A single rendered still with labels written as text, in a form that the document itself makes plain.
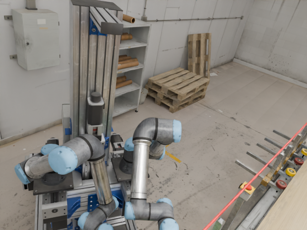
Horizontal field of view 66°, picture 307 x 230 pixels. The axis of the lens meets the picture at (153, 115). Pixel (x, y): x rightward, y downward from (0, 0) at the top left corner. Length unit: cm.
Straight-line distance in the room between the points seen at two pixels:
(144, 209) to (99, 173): 28
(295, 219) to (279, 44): 704
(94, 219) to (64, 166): 36
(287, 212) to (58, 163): 166
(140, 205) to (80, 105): 71
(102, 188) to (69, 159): 30
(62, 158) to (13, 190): 204
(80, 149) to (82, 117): 50
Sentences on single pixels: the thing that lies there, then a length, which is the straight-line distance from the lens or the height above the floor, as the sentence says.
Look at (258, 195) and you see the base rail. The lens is 243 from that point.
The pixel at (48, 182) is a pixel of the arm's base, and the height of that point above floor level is 106.
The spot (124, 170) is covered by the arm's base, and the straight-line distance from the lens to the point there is 166.
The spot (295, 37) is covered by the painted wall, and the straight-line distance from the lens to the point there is 857.
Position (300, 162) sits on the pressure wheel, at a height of 91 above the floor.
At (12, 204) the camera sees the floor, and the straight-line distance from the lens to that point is 293.
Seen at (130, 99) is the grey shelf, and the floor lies 16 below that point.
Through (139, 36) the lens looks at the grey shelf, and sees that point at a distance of 401.
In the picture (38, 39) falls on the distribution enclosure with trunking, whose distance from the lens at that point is 299.
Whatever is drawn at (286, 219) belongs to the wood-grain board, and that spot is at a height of 90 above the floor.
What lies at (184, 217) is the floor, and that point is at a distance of 287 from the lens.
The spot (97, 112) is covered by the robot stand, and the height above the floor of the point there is 148.
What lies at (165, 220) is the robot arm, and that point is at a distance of 108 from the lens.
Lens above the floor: 223
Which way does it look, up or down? 31 degrees down
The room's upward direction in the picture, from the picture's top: 12 degrees clockwise
